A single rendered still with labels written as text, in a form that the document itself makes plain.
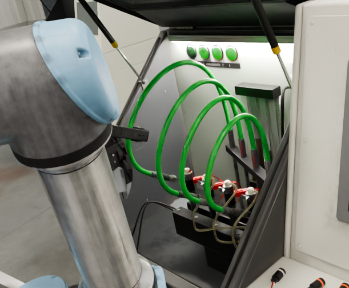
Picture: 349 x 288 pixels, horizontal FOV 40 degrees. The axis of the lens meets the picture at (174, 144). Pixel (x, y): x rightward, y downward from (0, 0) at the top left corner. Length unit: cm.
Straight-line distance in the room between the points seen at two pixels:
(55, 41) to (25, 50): 3
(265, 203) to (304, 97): 26
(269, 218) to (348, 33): 44
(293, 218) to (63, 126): 79
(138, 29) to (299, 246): 342
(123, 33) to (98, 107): 382
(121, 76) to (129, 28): 42
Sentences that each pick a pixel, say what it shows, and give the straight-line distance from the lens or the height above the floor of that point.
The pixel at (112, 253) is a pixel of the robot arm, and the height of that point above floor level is 137.
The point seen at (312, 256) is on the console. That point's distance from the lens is 119.
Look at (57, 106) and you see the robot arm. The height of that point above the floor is 160.
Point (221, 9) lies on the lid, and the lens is 135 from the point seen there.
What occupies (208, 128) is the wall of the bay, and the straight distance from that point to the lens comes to 171.
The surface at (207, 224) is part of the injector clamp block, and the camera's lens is 139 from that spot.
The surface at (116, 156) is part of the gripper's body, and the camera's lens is 105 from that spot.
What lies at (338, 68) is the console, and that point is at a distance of 106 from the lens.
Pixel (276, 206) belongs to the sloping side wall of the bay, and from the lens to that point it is 116.
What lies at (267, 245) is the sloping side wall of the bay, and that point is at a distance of 118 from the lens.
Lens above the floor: 172
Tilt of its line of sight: 22 degrees down
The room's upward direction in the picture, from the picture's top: 12 degrees counter-clockwise
